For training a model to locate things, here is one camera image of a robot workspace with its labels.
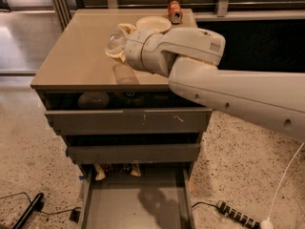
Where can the brown round object in drawer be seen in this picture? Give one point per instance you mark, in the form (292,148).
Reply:
(93,100)

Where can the dark items in top drawer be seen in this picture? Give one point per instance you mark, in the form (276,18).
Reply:
(138,100)

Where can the clear plastic water bottle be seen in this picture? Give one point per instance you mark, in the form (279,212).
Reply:
(117,41)

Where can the grey top drawer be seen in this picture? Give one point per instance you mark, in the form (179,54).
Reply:
(129,121)

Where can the grey three-drawer cabinet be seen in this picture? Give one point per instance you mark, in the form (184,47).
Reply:
(77,64)

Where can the snack bag in bottom drawer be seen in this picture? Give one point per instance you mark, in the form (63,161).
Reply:
(102,170)

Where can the black bar on floor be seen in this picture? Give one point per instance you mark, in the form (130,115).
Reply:
(36,205)

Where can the orange soda can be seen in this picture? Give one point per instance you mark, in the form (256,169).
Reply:
(175,13)

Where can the grey middle drawer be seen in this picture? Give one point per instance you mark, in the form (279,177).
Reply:
(134,153)

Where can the black power adapter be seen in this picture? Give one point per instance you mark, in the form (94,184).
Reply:
(75,215)

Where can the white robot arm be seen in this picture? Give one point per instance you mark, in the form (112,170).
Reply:
(189,58)

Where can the white paper bowl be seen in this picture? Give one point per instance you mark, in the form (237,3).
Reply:
(154,22)

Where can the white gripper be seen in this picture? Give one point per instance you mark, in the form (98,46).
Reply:
(134,50)

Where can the grey open bottom drawer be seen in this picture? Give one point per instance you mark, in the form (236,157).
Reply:
(159,199)

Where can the black power strip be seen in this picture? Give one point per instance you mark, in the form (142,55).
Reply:
(236,215)

